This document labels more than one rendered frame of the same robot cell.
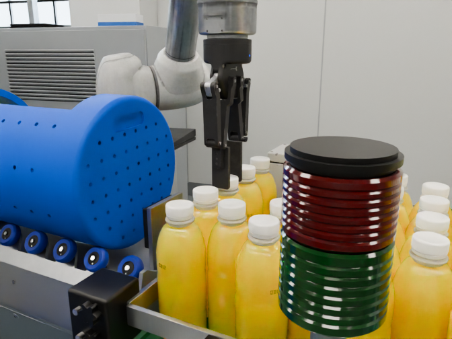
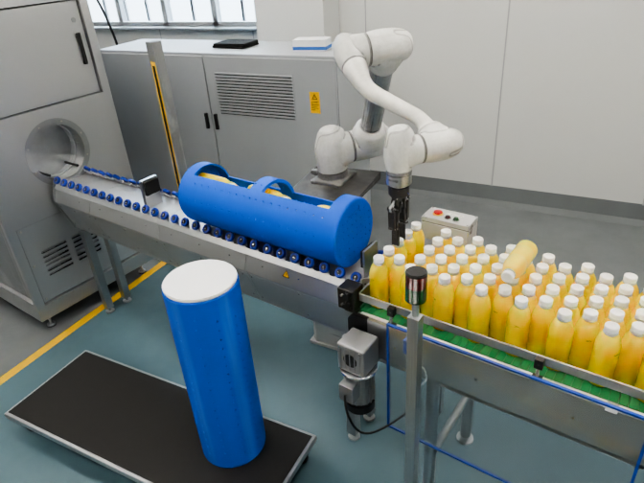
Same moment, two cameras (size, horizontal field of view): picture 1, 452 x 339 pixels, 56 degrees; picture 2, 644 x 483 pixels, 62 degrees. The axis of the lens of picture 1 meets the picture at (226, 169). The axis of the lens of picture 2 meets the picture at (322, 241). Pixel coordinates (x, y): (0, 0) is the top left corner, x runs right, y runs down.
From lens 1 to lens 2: 134 cm
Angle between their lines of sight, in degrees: 17
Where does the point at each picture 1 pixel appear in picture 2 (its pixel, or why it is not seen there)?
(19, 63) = (227, 83)
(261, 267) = not seen: hidden behind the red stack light
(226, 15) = (398, 181)
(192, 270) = (383, 282)
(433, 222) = (473, 268)
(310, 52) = (493, 46)
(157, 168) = (364, 227)
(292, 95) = (473, 89)
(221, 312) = (395, 297)
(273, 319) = not seen: hidden behind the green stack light
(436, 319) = (466, 303)
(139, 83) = (344, 148)
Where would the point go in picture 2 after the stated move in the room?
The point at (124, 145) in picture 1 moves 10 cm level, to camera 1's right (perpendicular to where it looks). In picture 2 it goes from (351, 222) to (377, 222)
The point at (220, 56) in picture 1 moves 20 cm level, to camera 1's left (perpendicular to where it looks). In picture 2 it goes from (395, 195) to (338, 195)
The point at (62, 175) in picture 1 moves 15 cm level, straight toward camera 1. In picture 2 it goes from (328, 240) to (338, 260)
